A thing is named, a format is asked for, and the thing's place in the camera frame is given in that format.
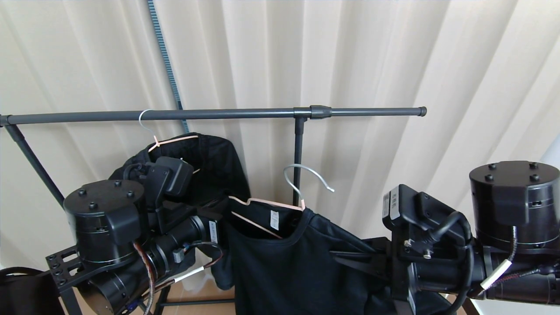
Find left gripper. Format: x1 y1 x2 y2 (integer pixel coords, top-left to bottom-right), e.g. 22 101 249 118
82 209 226 315

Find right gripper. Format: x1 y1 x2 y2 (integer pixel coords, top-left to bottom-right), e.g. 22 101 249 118
391 230 560 315

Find beige curtain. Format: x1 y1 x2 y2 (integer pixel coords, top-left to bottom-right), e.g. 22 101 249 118
0 0 560 272

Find black garment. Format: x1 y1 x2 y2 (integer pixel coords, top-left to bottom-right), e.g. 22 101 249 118
211 197 455 315

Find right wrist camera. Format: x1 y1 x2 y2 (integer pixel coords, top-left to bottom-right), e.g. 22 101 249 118
383 184 473 259

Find black clothes rack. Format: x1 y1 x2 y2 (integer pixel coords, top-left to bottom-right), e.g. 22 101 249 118
0 105 428 315

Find black shorts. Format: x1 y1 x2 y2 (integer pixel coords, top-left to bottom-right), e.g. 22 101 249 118
108 133 251 210

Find pink clothes hanger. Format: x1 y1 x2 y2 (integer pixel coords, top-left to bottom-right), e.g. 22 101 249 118
139 109 201 174
228 164 336 239

